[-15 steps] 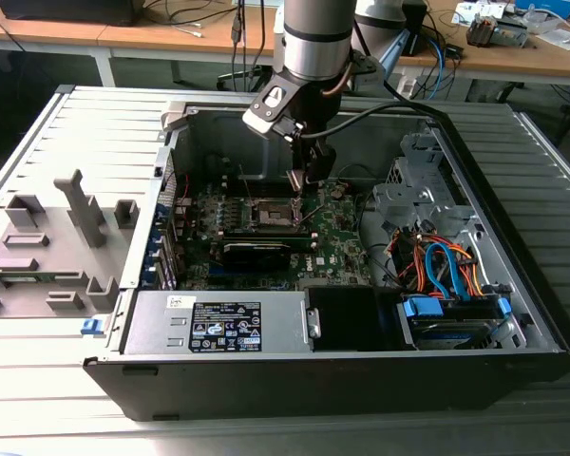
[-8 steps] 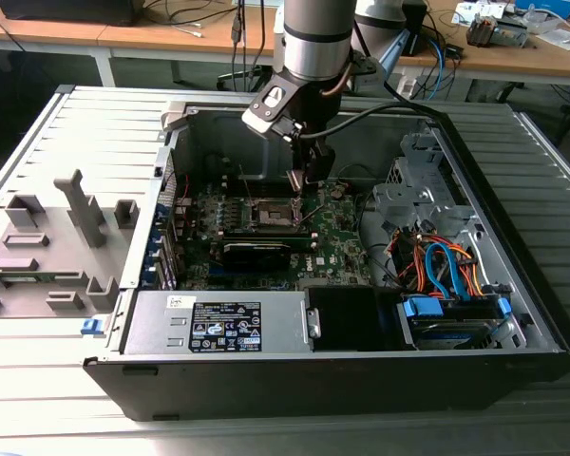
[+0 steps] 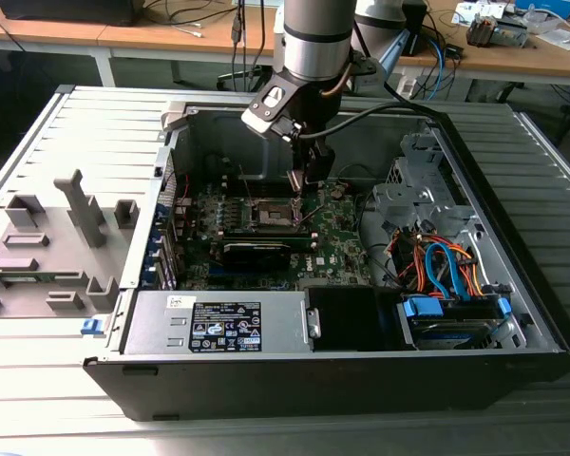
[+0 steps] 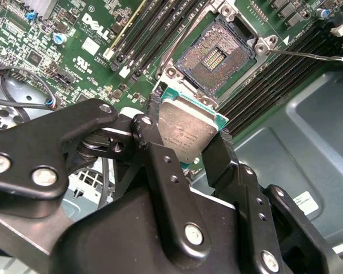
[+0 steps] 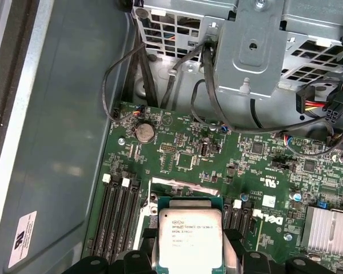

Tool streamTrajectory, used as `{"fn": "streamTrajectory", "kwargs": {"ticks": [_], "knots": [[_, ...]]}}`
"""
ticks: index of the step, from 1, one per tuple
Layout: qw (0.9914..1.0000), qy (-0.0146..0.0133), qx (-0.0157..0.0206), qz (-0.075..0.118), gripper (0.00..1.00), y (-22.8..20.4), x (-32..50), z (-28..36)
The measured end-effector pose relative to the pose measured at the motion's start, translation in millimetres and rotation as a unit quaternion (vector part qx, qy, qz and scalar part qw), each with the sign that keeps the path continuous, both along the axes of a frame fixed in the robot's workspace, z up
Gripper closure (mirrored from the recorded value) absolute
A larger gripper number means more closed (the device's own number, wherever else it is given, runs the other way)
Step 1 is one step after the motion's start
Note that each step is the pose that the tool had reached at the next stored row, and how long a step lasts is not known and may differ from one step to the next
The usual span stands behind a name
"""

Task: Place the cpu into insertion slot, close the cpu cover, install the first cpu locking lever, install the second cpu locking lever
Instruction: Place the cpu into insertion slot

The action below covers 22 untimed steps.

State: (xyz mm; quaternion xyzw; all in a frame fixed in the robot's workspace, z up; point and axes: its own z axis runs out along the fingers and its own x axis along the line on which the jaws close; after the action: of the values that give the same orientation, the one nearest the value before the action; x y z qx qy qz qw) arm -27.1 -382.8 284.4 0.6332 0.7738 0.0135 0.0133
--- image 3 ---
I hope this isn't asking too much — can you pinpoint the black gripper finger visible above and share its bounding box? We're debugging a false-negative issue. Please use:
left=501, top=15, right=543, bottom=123
left=305, top=139, right=337, bottom=186
left=292, top=135, right=311, bottom=176

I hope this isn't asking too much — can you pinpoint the silver CPU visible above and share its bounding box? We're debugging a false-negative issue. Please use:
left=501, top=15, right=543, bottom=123
left=286, top=169, right=310, bottom=195

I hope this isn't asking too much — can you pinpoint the CPU socket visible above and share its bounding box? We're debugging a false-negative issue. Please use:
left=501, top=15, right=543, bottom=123
left=248, top=195, right=306, bottom=234

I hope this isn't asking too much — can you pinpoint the CPU cooler with fan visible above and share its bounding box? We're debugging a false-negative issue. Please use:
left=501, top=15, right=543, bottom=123
left=465, top=13, right=503, bottom=48

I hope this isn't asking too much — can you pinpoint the green motherboard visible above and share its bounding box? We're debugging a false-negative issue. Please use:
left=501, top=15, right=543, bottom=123
left=173, top=178, right=376, bottom=292

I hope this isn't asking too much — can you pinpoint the pale blue teach pendant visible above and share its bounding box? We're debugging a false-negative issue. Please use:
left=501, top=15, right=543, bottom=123
left=374, top=30, right=408, bottom=89

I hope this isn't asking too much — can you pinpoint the metal drive cage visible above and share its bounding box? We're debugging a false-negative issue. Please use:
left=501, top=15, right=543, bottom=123
left=372, top=132, right=479, bottom=234

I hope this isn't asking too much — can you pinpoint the black graphics card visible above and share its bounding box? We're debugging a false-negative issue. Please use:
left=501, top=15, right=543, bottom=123
left=221, top=240, right=294, bottom=276

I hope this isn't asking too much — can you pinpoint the black upright box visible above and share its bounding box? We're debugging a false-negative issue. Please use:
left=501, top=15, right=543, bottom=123
left=401, top=0, right=429, bottom=57

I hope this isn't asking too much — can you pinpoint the hard disk in blue carrier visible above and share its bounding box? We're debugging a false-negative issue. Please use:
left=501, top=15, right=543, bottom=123
left=397, top=294, right=514, bottom=352

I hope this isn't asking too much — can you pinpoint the white paper sheet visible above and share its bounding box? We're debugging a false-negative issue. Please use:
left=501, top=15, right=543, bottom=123
left=453, top=2, right=507, bottom=25

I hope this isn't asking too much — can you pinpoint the grey metal drive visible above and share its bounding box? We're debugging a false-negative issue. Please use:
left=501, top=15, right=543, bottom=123
left=496, top=16, right=531, bottom=47

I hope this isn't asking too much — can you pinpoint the grey power supply unit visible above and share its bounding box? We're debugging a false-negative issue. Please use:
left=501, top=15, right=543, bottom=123
left=121, top=290, right=322, bottom=356

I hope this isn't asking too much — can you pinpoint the black PC case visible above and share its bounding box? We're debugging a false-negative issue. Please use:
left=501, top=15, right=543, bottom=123
left=82, top=97, right=570, bottom=423

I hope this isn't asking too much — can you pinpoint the blue cardboard box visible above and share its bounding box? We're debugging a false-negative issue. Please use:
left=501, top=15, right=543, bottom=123
left=515, top=0, right=570, bottom=18

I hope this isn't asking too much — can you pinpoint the clear plastic bag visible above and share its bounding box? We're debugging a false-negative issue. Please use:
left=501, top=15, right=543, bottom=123
left=534, top=18, right=570, bottom=51

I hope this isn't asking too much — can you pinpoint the grey parts rack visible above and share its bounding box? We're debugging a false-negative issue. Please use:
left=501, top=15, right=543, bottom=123
left=0, top=168, right=142, bottom=319

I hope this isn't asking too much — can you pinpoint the black flat device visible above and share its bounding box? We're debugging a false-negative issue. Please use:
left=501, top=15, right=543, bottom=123
left=0, top=0, right=142, bottom=28

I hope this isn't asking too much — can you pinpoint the wooden desk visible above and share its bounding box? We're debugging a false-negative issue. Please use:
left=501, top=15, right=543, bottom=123
left=0, top=0, right=570, bottom=89

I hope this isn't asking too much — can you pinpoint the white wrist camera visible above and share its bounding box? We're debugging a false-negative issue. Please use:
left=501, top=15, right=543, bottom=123
left=239, top=84, right=292, bottom=143

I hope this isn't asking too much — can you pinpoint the black camera cable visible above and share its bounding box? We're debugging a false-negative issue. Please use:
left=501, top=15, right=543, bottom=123
left=297, top=101, right=441, bottom=140

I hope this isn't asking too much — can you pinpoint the red orange wire bundle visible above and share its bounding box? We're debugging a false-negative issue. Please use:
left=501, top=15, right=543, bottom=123
left=389, top=227, right=438, bottom=292

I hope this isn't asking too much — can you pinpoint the blue wire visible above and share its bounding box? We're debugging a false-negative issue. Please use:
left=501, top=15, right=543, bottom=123
left=425, top=241, right=471, bottom=303

